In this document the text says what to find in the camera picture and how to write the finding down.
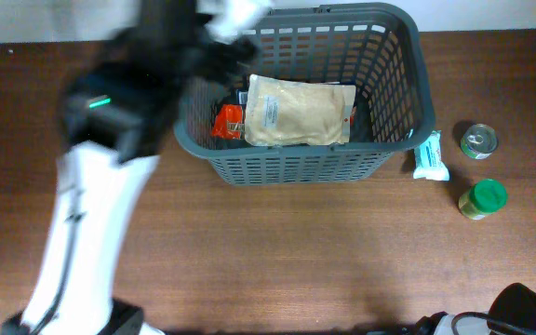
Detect orange spaghetti packet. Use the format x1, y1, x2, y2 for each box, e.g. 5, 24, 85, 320
210, 102, 357, 141

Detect clear bag of rice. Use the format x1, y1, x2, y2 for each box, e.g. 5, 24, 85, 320
244, 74, 355, 146

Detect grey plastic mesh basket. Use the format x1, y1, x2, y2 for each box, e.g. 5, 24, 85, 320
174, 3, 436, 185

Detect tin can with pull tab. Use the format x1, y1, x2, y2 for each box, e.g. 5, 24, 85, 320
460, 124, 499, 160

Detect green lid glass jar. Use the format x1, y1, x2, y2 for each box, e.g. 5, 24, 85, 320
458, 179, 508, 221

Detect blue cardboard food box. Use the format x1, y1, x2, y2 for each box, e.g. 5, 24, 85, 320
235, 89, 248, 105

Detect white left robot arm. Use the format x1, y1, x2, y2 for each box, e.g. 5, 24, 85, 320
0, 28, 257, 334

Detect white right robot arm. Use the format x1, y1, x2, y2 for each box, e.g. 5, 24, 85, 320
408, 283, 536, 335

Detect green white tissue pack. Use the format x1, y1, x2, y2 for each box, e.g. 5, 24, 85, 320
412, 130, 449, 181

